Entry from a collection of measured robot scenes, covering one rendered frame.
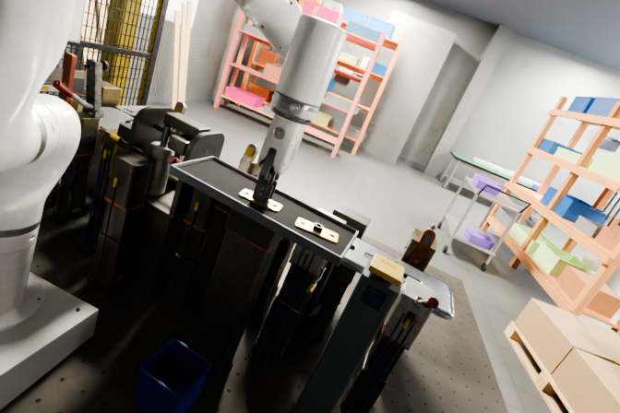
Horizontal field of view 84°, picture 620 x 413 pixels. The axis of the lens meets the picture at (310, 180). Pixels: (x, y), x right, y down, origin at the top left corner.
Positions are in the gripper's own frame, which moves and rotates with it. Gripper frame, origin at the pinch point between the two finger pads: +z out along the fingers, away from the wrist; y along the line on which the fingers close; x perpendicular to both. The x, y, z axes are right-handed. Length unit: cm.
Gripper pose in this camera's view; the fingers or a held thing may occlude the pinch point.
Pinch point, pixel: (265, 189)
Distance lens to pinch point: 67.4
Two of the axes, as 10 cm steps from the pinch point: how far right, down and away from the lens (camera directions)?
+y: 2.0, -2.6, 9.5
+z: -3.6, 8.8, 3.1
